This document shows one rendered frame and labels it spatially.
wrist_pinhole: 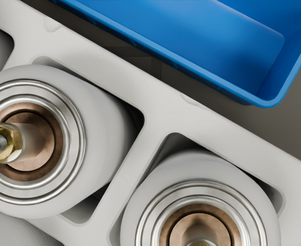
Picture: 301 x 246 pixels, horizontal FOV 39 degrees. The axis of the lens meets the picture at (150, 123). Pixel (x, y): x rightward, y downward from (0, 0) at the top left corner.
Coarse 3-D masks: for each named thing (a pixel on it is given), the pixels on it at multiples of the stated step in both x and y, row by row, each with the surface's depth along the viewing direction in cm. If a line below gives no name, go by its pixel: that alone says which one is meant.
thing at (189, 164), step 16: (176, 160) 28; (192, 160) 26; (208, 160) 26; (224, 160) 31; (160, 176) 25; (176, 176) 25; (192, 176) 25; (208, 176) 25; (224, 176) 25; (240, 176) 25; (144, 192) 25; (256, 192) 25; (128, 208) 26; (256, 208) 25; (272, 208) 25; (128, 224) 25; (272, 224) 25; (128, 240) 25; (272, 240) 25
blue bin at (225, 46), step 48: (96, 0) 51; (144, 0) 50; (192, 0) 50; (240, 0) 46; (288, 0) 40; (144, 48) 46; (192, 48) 50; (240, 48) 49; (288, 48) 44; (240, 96) 38
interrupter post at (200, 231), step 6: (192, 228) 24; (198, 228) 24; (204, 228) 24; (210, 228) 24; (186, 234) 24; (192, 234) 23; (198, 234) 22; (204, 234) 22; (210, 234) 23; (216, 234) 25; (186, 240) 22; (192, 240) 22; (198, 240) 22; (204, 240) 22; (210, 240) 22; (216, 240) 22
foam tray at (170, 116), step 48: (0, 0) 33; (48, 48) 33; (96, 48) 33; (144, 96) 32; (144, 144) 32; (192, 144) 43; (240, 144) 32; (96, 192) 44; (288, 192) 31; (96, 240) 32; (288, 240) 31
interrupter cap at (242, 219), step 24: (168, 192) 25; (192, 192) 25; (216, 192) 24; (240, 192) 24; (144, 216) 25; (168, 216) 25; (192, 216) 25; (216, 216) 25; (240, 216) 24; (144, 240) 25; (168, 240) 25; (240, 240) 24; (264, 240) 24
